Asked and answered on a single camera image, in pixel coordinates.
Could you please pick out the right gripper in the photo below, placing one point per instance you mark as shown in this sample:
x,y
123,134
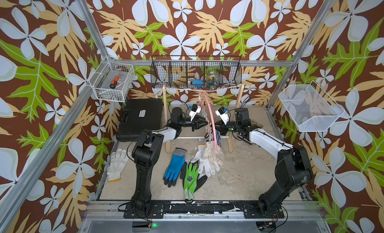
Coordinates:
x,y
221,128

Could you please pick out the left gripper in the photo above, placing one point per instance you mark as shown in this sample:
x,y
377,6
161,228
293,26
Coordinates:
x,y
195,125

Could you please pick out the pink clip hanger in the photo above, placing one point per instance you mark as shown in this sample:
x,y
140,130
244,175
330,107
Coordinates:
x,y
212,120

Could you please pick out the white cotton glove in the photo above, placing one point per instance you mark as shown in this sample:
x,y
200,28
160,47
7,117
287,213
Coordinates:
x,y
204,166

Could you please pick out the green rubber glove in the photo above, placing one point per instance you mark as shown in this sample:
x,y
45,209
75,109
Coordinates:
x,y
192,180

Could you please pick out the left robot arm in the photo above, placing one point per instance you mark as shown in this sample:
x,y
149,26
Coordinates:
x,y
147,152

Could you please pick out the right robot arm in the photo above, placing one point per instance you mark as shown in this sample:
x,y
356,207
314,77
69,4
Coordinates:
x,y
293,169

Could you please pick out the yellow drill bit box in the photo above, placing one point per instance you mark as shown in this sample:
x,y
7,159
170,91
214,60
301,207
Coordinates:
x,y
255,125

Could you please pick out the blue object in basket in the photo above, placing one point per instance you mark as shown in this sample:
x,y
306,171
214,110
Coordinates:
x,y
197,83

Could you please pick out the clear bottle in basket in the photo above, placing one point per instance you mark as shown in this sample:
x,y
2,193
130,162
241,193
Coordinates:
x,y
212,77

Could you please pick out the blue rubber glove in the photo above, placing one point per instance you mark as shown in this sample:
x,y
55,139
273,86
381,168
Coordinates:
x,y
175,167

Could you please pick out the black plastic tool case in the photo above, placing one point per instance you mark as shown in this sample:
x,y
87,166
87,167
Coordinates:
x,y
139,114

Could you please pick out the white mesh basket right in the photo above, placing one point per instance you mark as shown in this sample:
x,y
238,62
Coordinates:
x,y
310,107

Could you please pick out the orange black screwdriver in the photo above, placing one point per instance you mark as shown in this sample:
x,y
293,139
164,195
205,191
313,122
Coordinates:
x,y
114,82

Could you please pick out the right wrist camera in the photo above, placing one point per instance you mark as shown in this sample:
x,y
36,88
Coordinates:
x,y
223,113

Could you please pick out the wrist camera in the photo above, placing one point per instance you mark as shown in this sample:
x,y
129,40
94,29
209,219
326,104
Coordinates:
x,y
223,113
194,110

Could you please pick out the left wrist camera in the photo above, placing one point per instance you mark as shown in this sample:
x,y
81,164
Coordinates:
x,y
194,110

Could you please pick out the wooden drying rack frame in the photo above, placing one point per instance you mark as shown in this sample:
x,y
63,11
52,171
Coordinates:
x,y
241,86

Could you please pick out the black wire basket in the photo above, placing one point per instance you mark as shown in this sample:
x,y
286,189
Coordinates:
x,y
179,72

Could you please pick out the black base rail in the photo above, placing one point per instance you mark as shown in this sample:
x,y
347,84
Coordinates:
x,y
158,209

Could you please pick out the white wire basket left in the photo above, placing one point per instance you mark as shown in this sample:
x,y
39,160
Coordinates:
x,y
105,73

